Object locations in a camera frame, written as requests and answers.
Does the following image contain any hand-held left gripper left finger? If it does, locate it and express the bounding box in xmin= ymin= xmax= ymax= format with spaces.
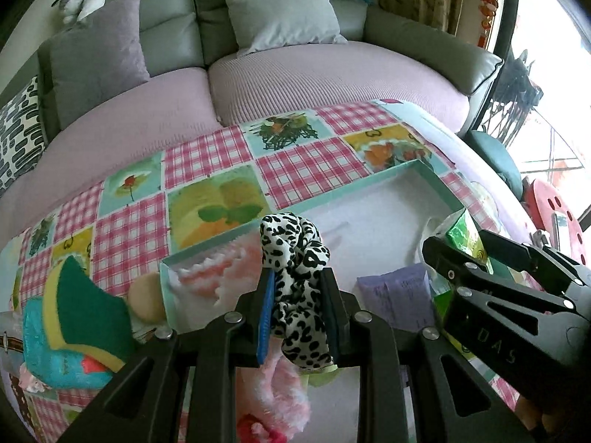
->
xmin=58 ymin=265 xmax=278 ymax=443

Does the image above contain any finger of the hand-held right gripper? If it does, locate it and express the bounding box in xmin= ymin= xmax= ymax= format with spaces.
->
xmin=480 ymin=228 xmax=591 ymax=289
xmin=421 ymin=235 xmax=580 ymax=319

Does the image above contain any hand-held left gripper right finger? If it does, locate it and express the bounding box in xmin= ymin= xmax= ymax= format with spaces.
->
xmin=321 ymin=268 xmax=536 ymax=443

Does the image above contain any green yellow packet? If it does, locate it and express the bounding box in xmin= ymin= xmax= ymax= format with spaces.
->
xmin=434 ymin=210 xmax=495 ymax=282

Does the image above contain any leopard print scrunchie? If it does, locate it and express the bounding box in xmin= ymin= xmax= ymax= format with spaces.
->
xmin=259 ymin=212 xmax=335 ymax=372

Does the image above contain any white box with teal rim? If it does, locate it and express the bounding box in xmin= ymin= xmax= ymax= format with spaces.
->
xmin=159 ymin=159 xmax=522 ymax=443

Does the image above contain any person's right hand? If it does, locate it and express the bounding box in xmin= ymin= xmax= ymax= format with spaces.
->
xmin=517 ymin=397 xmax=557 ymax=443

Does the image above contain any red round stool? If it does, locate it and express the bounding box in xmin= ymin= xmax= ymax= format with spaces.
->
xmin=526 ymin=179 xmax=589 ymax=259

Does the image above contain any purple packet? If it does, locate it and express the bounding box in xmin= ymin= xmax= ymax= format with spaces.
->
xmin=356 ymin=263 xmax=437 ymax=333

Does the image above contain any pink fluffy plush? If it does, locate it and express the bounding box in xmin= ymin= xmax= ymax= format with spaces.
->
xmin=235 ymin=346 xmax=311 ymax=443

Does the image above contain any teal round stool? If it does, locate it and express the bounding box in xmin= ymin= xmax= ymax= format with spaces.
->
xmin=466 ymin=130 xmax=525 ymax=199

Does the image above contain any beige round puff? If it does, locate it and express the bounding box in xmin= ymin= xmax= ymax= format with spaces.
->
xmin=127 ymin=271 xmax=167 ymax=324

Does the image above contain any pink checkered printed tablecloth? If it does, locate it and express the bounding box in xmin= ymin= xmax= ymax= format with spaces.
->
xmin=0 ymin=99 xmax=527 ymax=443

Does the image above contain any black metal rack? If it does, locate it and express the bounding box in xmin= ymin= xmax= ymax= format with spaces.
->
xmin=482 ymin=48 xmax=548 ymax=144

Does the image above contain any green yellow sponge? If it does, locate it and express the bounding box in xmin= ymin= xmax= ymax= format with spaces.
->
xmin=42 ymin=255 xmax=137 ymax=374

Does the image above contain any teal towel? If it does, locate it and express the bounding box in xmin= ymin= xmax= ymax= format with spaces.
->
xmin=21 ymin=300 xmax=123 ymax=391

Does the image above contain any pink sofa seat cover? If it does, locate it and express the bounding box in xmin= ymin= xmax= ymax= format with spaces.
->
xmin=0 ymin=39 xmax=469 ymax=241

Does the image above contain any red hanging ornament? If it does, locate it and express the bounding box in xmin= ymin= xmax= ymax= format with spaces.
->
xmin=478 ymin=0 xmax=503 ymax=49

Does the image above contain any grey white patterned pillow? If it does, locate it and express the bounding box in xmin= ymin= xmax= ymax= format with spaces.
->
xmin=0 ymin=76 xmax=49 ymax=195

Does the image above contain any purple pillow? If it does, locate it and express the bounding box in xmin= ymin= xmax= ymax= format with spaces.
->
xmin=48 ymin=0 xmax=151 ymax=125

